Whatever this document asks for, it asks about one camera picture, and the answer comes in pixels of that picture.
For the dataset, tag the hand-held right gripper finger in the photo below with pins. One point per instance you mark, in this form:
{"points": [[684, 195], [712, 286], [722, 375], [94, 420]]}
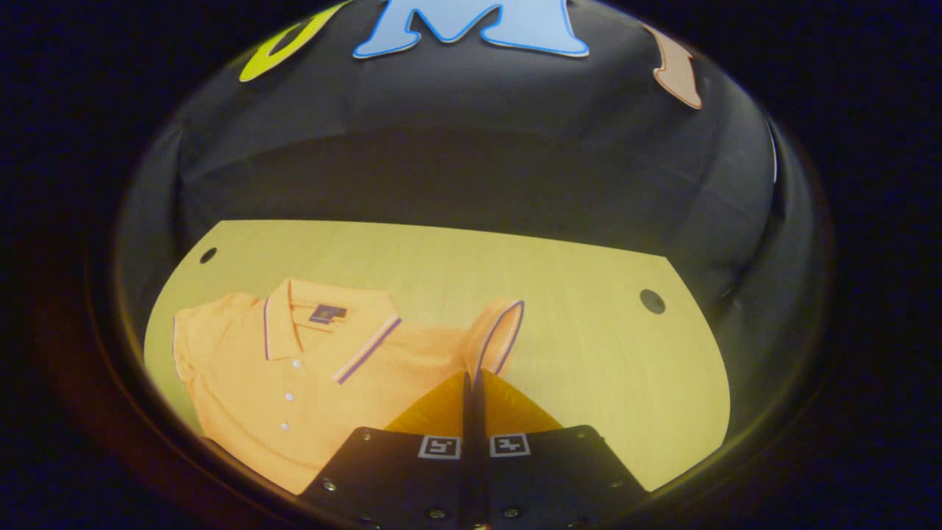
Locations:
{"points": [[466, 456], [480, 456]]}

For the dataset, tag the orange T-shirt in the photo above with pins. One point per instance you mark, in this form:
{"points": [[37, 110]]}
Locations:
{"points": [[294, 383]]}

